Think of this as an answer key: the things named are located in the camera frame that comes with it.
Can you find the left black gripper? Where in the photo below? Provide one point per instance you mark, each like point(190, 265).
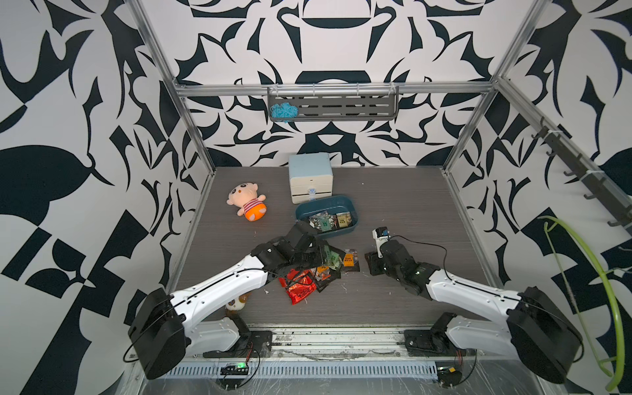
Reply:
point(317, 252)

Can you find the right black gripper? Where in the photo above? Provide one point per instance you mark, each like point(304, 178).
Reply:
point(370, 257)

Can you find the green label tea bag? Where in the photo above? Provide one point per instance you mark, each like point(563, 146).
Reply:
point(333, 260)
point(324, 222)

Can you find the orange label tea bag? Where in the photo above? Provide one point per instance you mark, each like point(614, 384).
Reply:
point(322, 273)
point(350, 261)

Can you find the yellow label tea bag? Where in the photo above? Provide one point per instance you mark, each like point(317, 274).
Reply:
point(344, 219)

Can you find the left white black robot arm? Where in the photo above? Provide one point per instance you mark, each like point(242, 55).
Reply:
point(168, 327)

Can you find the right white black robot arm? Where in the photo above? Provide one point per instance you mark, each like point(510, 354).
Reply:
point(526, 326)

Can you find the lower red tea bag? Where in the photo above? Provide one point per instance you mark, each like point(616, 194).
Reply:
point(303, 284)

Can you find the black tea bag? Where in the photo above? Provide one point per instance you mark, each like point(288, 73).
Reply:
point(321, 286)

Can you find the teal plastic storage box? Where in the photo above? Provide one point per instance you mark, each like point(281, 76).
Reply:
point(332, 205)

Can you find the white blue drawer cabinet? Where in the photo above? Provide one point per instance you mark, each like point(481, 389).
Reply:
point(310, 177)

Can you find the pink plush doll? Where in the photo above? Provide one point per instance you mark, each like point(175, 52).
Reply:
point(249, 202)

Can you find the brown white plush toy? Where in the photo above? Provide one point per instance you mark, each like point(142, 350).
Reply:
point(238, 303)

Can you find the right controller board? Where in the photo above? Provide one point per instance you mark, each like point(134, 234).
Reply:
point(449, 376)

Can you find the controller board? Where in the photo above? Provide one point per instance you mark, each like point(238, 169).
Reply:
point(449, 376)
point(236, 369)

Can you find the left controller board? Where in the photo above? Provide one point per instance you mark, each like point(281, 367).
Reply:
point(236, 369)

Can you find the blue scrunchie bundle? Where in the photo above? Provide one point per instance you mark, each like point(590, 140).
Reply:
point(284, 112)

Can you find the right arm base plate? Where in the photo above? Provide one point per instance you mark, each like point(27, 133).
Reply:
point(426, 342)

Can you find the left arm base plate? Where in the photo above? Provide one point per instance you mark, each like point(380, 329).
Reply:
point(256, 341)

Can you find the white cable duct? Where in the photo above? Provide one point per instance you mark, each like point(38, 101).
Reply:
point(369, 369)

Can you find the grey wall shelf rack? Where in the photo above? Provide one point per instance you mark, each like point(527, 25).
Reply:
point(321, 103)

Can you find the black hook rail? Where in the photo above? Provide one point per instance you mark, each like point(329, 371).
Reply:
point(581, 168)

